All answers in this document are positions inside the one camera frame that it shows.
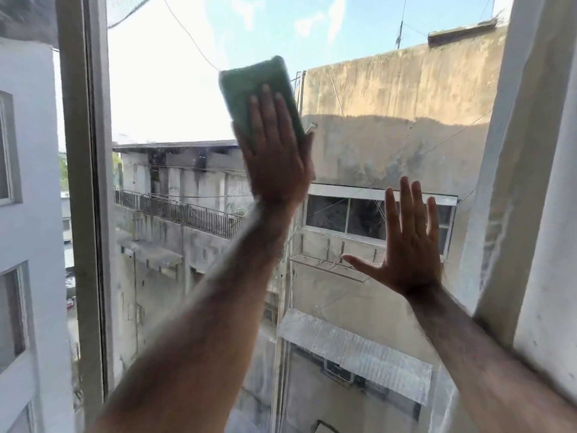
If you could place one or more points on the green cleaning cloth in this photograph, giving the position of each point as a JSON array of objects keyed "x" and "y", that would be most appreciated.
[{"x": 243, "y": 81}]

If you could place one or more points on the beige concrete building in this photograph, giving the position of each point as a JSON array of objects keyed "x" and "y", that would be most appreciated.
[{"x": 396, "y": 108}]

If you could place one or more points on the person's left middle finger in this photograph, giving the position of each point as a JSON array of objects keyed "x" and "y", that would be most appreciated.
[{"x": 269, "y": 110}]

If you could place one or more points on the person's right little finger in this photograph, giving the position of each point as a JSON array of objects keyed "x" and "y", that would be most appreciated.
[{"x": 433, "y": 225}]

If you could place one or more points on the grey mesh netting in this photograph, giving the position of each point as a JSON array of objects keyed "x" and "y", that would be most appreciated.
[{"x": 126, "y": 8}]

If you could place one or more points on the person's left hand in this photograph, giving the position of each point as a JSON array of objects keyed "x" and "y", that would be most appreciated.
[{"x": 275, "y": 166}]

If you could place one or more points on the person's right middle finger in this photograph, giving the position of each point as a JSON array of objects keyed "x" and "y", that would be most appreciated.
[{"x": 406, "y": 211}]

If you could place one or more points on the clear window glass pane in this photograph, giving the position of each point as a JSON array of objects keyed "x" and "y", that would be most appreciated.
[{"x": 180, "y": 99}]

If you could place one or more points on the person's right forearm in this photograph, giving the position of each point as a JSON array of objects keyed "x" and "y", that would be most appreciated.
[{"x": 478, "y": 365}]

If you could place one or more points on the person's right thumb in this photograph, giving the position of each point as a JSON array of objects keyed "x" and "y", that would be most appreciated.
[{"x": 360, "y": 265}]

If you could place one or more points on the corrugated metal awning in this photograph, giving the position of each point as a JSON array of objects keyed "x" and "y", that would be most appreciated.
[{"x": 356, "y": 351}]

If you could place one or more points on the grey weathered building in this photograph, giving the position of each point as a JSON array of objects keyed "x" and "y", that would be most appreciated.
[{"x": 180, "y": 266}]

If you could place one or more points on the black metal balcony railing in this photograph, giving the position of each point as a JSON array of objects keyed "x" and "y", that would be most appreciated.
[{"x": 180, "y": 212}]

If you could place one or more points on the person's right hand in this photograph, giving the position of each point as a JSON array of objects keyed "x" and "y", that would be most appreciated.
[{"x": 412, "y": 261}]

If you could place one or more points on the grey window frame post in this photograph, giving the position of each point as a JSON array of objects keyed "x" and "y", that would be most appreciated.
[{"x": 83, "y": 175}]

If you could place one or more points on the person's left little finger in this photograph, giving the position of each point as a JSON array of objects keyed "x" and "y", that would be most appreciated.
[{"x": 240, "y": 135}]

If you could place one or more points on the white neighbouring building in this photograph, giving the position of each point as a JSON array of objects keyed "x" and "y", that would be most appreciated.
[{"x": 31, "y": 220}]

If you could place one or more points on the person's left forearm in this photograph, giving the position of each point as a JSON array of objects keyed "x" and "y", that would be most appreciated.
[{"x": 203, "y": 320}]

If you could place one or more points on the white window side frame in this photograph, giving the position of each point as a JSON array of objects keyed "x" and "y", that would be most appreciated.
[{"x": 518, "y": 175}]

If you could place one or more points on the rooftop antenna pole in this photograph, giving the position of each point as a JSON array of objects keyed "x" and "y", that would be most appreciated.
[{"x": 399, "y": 31}]

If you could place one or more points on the metal wall rack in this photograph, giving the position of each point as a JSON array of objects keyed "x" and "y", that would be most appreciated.
[{"x": 324, "y": 266}]

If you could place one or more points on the building sliding window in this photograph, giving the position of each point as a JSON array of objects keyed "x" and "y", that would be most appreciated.
[{"x": 342, "y": 216}]

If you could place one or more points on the person's left thumb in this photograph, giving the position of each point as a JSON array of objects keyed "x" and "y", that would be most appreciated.
[{"x": 310, "y": 155}]

